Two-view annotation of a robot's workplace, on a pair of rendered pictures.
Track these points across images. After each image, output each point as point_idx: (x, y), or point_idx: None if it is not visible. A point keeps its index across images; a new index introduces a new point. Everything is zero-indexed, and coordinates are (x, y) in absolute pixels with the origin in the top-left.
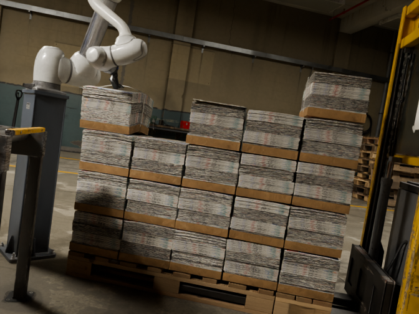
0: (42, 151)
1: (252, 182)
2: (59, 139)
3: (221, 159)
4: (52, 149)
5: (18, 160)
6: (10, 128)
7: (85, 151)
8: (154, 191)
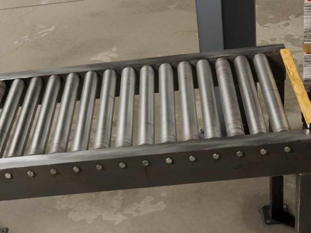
0: (285, 73)
1: None
2: (252, 2)
3: None
4: (247, 18)
5: (202, 38)
6: (244, 56)
7: (310, 30)
8: None
